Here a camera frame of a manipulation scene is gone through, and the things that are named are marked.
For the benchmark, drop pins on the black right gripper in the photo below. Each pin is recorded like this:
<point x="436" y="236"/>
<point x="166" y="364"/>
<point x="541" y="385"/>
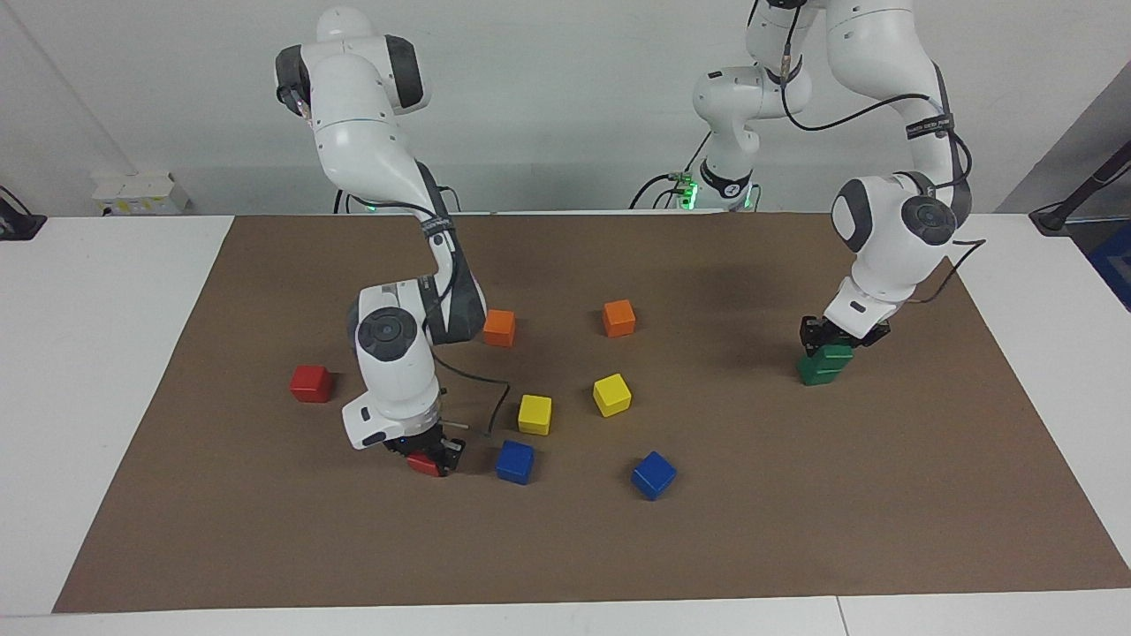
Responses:
<point x="424" y="442"/>

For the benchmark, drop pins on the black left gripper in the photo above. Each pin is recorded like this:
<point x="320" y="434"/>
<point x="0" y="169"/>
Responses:
<point x="839" y="337"/>

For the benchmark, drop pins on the red wooden cube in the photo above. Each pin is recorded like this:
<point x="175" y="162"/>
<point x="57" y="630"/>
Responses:
<point x="311" y="383"/>
<point x="424" y="465"/>

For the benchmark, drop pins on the green wooden cube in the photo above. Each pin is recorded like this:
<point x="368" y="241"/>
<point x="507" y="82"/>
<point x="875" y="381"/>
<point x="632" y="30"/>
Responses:
<point x="822" y="374"/>
<point x="835" y="355"/>

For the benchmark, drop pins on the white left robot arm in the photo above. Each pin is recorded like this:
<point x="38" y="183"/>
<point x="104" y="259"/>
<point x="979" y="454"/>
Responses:
<point x="884" y="53"/>

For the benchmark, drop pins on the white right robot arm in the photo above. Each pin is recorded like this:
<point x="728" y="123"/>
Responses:
<point x="371" y="150"/>

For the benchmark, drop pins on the blue wooden cube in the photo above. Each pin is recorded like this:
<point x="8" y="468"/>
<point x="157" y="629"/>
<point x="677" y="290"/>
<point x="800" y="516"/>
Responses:
<point x="654" y="475"/>
<point x="515" y="461"/>

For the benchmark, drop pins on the yellow wooden cube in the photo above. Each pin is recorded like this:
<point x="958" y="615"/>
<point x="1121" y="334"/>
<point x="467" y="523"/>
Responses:
<point x="612" y="395"/>
<point x="535" y="414"/>

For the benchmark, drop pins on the orange wooden cube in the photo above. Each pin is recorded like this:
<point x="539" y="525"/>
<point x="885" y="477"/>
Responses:
<point x="618" y="318"/>
<point x="499" y="328"/>

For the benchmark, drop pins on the brown table mat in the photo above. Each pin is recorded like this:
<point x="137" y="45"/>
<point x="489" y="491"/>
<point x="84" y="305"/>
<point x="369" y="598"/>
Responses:
<point x="565" y="548"/>

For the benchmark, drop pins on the black metal stand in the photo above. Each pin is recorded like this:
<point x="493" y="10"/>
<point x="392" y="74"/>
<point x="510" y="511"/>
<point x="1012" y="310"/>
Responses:
<point x="1078" y="194"/>

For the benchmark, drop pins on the blue floor object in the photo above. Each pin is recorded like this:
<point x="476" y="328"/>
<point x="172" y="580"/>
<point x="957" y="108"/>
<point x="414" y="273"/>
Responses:
<point x="1115" y="265"/>

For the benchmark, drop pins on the white power strip box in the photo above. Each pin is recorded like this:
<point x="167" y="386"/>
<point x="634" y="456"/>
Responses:
<point x="141" y="194"/>

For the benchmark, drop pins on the black desk device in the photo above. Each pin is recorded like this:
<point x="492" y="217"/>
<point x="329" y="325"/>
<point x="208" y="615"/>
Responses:
<point x="18" y="221"/>

